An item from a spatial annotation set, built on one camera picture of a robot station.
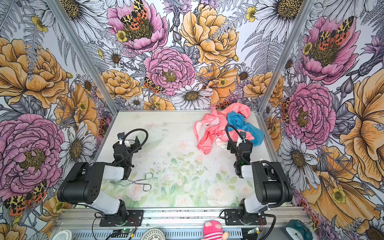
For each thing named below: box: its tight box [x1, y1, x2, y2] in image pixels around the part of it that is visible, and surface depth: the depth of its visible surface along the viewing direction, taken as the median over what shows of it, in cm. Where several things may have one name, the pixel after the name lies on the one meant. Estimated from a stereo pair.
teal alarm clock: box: [284, 219, 314, 240], surface depth 68 cm
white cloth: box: [215, 138, 229, 150], surface depth 101 cm
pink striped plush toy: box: [203, 220, 229, 240], surface depth 67 cm
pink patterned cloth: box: [193, 102, 255, 155], surface depth 103 cm
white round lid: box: [52, 229, 73, 240], surface depth 65 cm
